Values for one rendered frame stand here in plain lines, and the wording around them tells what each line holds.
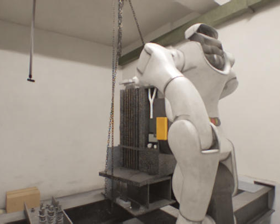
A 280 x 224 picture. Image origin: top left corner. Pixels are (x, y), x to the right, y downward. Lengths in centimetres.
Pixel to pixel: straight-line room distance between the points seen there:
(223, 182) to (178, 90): 40
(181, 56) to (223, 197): 50
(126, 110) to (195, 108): 133
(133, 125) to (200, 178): 127
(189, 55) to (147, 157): 107
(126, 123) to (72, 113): 204
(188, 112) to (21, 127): 322
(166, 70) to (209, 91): 23
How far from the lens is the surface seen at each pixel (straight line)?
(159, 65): 56
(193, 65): 69
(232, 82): 95
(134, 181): 141
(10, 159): 356
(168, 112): 103
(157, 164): 156
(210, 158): 45
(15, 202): 334
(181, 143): 44
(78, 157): 376
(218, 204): 74
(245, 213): 203
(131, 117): 168
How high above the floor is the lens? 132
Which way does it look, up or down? 3 degrees up
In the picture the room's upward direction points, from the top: straight up
